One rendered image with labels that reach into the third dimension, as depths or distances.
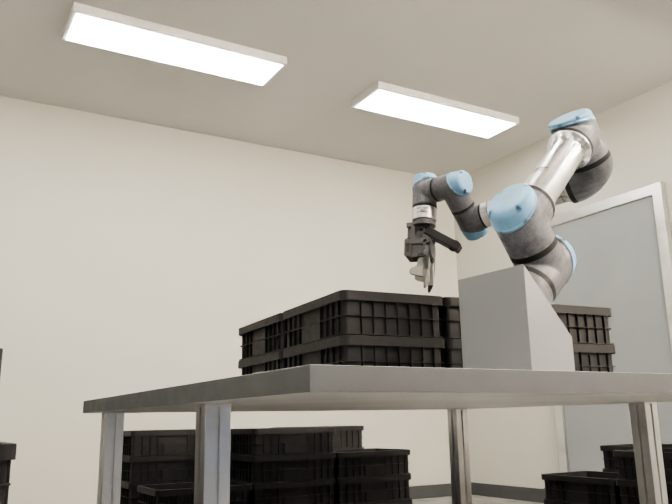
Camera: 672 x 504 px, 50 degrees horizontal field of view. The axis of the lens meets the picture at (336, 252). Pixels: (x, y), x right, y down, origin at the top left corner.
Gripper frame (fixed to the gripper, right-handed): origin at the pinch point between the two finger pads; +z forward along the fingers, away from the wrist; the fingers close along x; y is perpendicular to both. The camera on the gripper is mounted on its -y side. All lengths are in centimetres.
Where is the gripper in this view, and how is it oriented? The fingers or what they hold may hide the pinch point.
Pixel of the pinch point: (429, 286)
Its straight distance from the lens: 214.3
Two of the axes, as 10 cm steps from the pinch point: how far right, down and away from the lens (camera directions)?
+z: -0.6, 9.5, -2.9
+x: -3.3, -3.0, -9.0
